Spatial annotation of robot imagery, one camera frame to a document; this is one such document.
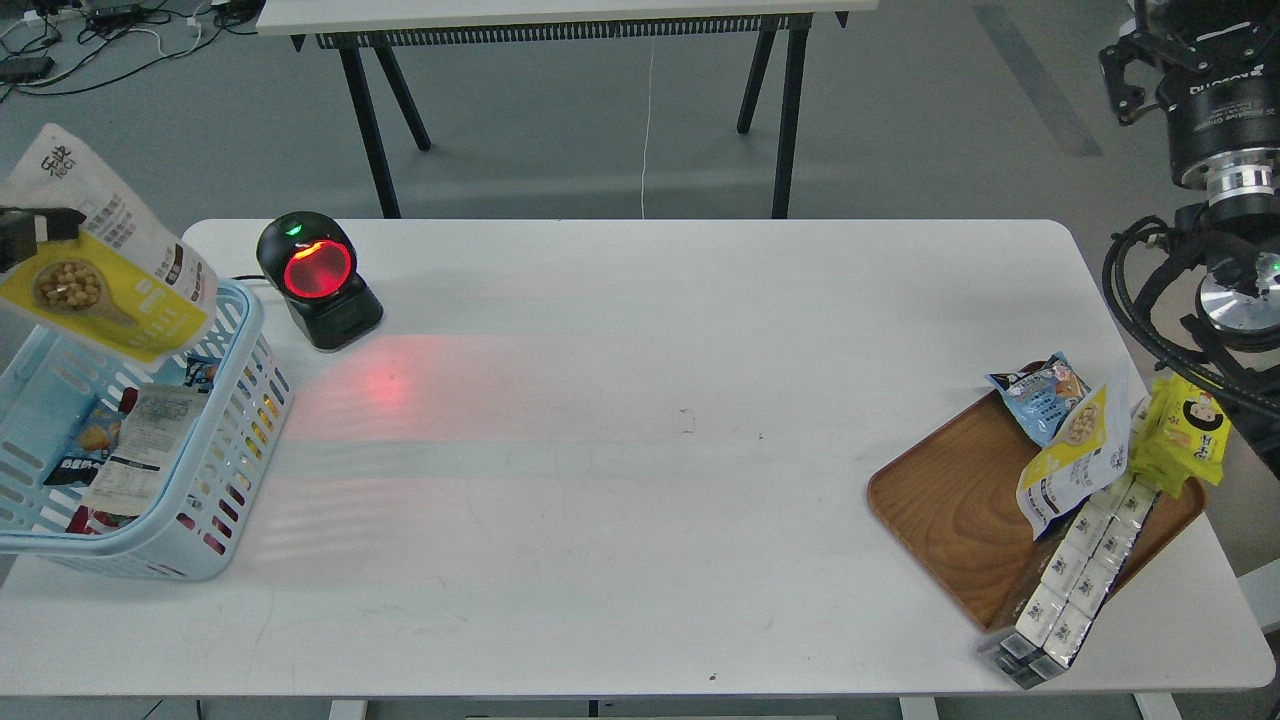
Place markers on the black legged background table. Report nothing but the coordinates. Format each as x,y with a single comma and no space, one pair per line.
349,27

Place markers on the blue snack bag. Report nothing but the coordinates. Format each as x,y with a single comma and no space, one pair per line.
1041,399

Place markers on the black barcode scanner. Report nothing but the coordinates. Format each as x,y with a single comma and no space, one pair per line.
308,258

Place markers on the light blue plastic basket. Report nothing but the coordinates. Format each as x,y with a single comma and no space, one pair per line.
191,530

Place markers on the yellow white snack pouch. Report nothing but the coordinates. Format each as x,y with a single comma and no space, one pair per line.
125,285
1090,451

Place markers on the yellow cartoon snack pack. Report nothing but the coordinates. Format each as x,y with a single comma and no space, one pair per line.
1181,434

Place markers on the white label snack packet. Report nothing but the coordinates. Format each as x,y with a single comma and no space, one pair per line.
149,443

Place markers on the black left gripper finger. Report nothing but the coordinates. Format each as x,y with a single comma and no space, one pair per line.
23,228

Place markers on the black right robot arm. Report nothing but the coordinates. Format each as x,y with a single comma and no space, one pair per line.
1199,292

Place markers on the brown wooden tray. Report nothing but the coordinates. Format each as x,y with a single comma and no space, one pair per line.
950,500

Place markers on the white wrapped box multipack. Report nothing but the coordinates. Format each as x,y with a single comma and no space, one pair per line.
1043,624

